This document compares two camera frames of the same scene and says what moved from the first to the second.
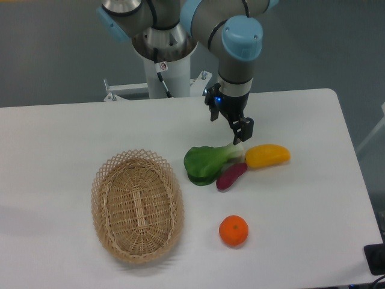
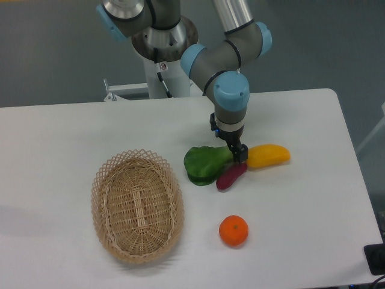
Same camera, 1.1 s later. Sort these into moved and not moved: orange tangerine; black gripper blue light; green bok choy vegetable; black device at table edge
Moved: black gripper blue light
Not moved: black device at table edge; green bok choy vegetable; orange tangerine
